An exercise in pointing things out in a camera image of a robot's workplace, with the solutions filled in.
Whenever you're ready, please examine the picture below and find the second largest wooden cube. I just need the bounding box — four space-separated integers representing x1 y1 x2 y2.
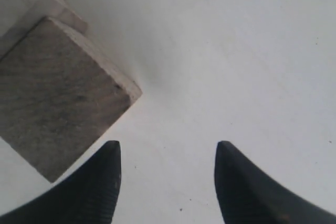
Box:
1 0 88 57

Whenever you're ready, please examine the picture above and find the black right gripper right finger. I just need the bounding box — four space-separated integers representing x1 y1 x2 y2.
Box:
214 141 335 223

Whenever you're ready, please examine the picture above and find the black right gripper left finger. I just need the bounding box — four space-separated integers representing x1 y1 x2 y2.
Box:
1 141 121 223

